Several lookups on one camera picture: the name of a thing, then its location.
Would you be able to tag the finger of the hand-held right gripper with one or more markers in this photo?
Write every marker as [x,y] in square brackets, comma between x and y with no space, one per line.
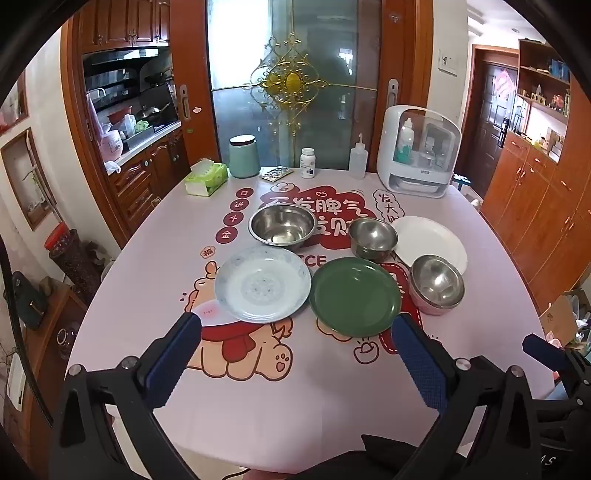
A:
[545,349]

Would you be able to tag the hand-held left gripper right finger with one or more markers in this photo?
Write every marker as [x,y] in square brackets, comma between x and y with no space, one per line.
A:
[418,364]

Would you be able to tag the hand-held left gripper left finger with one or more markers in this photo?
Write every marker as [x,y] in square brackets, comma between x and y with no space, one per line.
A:
[173,364]

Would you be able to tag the pink steel bowl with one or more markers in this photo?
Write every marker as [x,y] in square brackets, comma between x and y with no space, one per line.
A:
[436,284]

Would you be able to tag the green plate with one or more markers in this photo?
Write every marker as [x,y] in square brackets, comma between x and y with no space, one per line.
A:
[355,295]

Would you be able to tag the blue patterned white plate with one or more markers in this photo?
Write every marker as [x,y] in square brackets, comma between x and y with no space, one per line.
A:
[262,282]

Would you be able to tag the large steel bowl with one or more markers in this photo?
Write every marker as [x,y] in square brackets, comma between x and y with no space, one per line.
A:
[281,226]

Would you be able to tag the cardboard box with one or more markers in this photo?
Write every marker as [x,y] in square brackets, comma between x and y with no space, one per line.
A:
[558,316]

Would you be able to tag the pink printed tablecloth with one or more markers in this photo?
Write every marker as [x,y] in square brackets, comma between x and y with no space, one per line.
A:
[184,277]

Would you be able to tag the wooden side cabinet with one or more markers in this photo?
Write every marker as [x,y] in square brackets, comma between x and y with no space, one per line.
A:
[51,360]

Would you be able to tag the small steel bowl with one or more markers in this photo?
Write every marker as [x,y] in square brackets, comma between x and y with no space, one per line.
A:
[373,238]

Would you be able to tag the wooden shelf cabinet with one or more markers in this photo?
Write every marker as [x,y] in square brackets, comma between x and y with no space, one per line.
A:
[540,184]

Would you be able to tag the green tissue box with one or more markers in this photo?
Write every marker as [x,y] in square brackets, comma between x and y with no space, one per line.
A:
[206,177]

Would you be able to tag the wooden lower kitchen cabinets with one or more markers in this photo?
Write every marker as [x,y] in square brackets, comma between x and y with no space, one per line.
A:
[143,175]

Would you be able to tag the wooden kitchen cabinets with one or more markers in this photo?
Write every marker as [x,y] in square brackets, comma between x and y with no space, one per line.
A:
[124,23]
[143,175]

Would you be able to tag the white countertop sterilizer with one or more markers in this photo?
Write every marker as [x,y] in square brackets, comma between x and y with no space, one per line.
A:
[418,152]

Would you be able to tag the clear squeeze bottle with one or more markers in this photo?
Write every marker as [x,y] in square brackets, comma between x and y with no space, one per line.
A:
[358,159]

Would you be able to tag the pill blister pack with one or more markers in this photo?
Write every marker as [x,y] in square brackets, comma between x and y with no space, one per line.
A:
[275,173]

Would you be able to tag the green canister with black lid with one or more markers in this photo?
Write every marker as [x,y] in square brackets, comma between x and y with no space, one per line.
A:
[244,157]

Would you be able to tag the pink rice cooker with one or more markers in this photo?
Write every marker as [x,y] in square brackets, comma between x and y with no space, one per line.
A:
[110,144]

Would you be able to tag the white pill bottle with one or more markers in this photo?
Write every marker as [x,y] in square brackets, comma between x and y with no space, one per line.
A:
[308,162]

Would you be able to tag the wooden room door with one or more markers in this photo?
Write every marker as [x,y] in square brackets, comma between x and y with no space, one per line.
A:
[491,115]

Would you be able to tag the black wok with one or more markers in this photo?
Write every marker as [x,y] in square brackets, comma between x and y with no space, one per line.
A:
[154,110]

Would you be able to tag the glass door with gold ornament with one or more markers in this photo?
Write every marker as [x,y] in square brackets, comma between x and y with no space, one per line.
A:
[295,83]

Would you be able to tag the wooden upper kitchen cabinets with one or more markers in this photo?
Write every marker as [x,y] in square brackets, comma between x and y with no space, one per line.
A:
[124,23]

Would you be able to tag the wooden framed wall niche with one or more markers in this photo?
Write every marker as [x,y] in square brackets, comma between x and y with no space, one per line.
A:
[11,104]
[27,180]

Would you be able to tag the white wall switch panel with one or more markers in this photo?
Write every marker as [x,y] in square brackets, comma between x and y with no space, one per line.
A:
[448,60]

